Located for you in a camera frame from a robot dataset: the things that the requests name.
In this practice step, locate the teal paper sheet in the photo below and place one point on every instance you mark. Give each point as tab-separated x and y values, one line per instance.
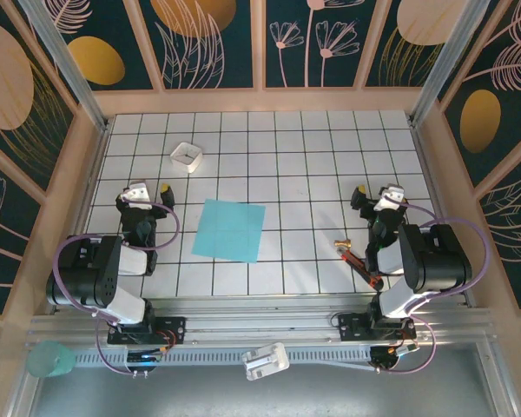
228	230

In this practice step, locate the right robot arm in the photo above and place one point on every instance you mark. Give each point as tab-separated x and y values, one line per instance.
438	269

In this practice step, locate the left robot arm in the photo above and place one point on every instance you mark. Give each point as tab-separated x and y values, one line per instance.
82	282

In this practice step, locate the small white square dish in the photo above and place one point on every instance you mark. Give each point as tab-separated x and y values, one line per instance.
186	155

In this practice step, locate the small black circuit board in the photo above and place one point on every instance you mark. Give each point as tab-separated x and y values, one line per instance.
391	354
143	358

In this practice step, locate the teal plastic cup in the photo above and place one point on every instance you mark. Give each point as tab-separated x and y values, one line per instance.
48	358

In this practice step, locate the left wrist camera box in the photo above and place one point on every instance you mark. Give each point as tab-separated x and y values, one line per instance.
136	193

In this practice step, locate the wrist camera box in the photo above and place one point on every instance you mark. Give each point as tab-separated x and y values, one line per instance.
136	193
393	193

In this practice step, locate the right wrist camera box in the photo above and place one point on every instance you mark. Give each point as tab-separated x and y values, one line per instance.
393	193

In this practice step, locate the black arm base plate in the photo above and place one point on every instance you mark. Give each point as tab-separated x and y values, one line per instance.
176	326
349	326

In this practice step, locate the aluminium frame post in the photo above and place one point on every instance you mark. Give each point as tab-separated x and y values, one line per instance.
69	65
443	61

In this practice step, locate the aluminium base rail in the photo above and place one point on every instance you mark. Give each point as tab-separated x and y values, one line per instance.
260	323

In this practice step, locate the white plastic bracket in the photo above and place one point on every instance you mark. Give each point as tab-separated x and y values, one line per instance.
265	360

